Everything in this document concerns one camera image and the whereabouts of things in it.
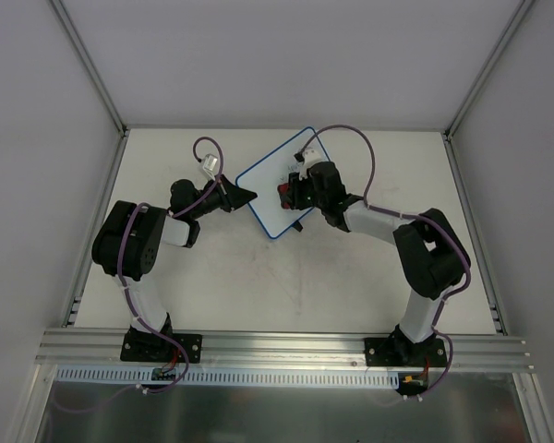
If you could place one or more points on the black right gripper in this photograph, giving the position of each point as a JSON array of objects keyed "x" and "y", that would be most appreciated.
[{"x": 296, "y": 190}]

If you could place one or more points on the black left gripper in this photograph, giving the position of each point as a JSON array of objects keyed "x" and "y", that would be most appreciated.
[{"x": 226, "y": 195}]

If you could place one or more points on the red bone-shaped eraser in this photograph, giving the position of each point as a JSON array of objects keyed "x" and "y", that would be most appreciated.
[{"x": 284, "y": 196}]

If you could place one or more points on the blue framed whiteboard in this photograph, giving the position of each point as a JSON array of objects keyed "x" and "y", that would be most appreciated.
[{"x": 265, "y": 175}]

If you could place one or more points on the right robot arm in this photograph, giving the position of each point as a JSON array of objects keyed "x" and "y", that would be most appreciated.
[{"x": 433, "y": 259}]

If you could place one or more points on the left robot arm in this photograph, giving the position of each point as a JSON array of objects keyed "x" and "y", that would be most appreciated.
[{"x": 127, "y": 246}]

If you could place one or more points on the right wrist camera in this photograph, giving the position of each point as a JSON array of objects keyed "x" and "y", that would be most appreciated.
[{"x": 310, "y": 156}]

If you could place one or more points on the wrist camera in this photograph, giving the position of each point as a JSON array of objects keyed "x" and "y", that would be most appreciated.
[
  {"x": 310, "y": 156},
  {"x": 210, "y": 166}
]

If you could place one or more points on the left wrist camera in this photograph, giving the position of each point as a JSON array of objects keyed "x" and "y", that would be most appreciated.
[{"x": 210, "y": 166}]

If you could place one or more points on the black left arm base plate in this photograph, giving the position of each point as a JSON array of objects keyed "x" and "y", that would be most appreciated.
[{"x": 144, "y": 347}]

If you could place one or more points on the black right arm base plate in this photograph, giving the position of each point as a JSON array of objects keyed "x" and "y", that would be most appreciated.
[{"x": 390, "y": 352}]

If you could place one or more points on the white slotted cable duct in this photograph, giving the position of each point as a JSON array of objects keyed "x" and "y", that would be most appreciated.
[{"x": 227, "y": 377}]

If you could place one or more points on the aluminium mounting rail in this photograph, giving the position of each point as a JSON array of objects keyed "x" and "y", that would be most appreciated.
[{"x": 274, "y": 350}]

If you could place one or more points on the left aluminium frame post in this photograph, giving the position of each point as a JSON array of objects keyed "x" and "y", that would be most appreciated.
[{"x": 82, "y": 53}]

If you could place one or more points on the aluminium frame post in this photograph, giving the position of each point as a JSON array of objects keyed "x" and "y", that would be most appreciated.
[
  {"x": 82, "y": 53},
  {"x": 512, "y": 26}
]

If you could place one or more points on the right aluminium frame post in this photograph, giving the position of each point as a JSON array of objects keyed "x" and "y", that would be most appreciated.
[{"x": 512, "y": 26}]

